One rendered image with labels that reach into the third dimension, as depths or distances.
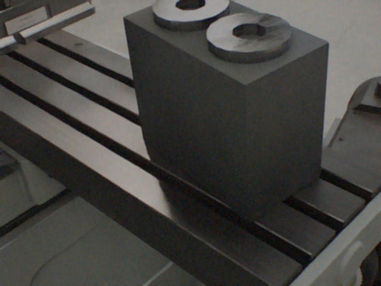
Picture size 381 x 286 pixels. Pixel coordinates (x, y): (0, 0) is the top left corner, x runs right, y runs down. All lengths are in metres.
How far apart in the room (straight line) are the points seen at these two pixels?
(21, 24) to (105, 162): 0.42
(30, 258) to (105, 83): 0.35
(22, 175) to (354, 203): 0.54
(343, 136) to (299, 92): 0.72
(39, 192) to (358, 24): 2.38
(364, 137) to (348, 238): 0.68
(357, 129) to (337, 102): 1.15
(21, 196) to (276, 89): 0.56
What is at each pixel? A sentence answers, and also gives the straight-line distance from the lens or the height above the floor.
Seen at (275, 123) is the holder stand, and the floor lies 1.03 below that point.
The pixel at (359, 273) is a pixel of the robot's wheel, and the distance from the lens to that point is 1.15.
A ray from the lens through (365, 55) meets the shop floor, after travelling 2.86.
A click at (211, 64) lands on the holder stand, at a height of 1.10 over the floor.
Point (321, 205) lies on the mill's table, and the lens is 0.70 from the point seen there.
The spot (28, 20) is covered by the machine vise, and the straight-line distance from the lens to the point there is 1.13.
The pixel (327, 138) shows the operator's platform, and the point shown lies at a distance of 1.64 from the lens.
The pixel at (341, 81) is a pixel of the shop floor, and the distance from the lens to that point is 2.65.
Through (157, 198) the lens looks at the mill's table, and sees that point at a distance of 0.72.
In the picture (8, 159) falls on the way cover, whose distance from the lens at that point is 0.97.
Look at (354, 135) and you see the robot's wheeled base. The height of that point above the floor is 0.59.
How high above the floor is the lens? 1.39
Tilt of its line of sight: 37 degrees down
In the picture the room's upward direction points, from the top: 6 degrees counter-clockwise
